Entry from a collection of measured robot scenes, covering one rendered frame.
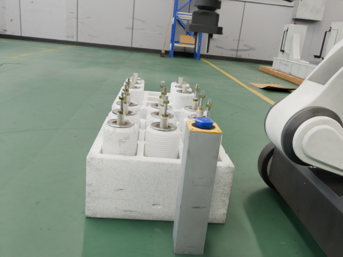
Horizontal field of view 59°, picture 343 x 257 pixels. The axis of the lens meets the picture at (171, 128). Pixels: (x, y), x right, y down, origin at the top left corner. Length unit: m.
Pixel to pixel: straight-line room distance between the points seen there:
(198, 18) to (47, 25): 6.59
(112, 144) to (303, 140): 0.47
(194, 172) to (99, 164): 0.27
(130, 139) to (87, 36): 6.53
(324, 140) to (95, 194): 0.57
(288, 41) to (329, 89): 4.62
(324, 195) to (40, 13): 7.15
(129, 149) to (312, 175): 0.48
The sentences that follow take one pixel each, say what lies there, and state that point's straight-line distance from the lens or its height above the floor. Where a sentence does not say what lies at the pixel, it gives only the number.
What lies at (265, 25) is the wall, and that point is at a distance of 7.55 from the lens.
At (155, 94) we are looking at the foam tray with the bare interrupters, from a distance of 1.68.
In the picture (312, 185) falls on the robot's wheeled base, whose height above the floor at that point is 0.17.
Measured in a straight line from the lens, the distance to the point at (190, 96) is 1.36.
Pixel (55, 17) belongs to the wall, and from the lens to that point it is 7.46.
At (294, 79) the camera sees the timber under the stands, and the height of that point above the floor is 0.06.
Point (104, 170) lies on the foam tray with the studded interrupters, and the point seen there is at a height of 0.14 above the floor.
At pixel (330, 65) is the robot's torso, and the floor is 0.46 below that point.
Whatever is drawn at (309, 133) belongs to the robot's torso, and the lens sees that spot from 0.72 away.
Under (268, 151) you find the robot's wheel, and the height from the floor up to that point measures 0.15.
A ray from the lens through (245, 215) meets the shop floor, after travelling 0.99.
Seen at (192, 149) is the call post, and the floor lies 0.27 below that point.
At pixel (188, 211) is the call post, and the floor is 0.12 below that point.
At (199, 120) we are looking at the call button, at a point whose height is 0.33.
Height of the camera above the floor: 0.50
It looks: 18 degrees down
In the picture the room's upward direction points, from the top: 6 degrees clockwise
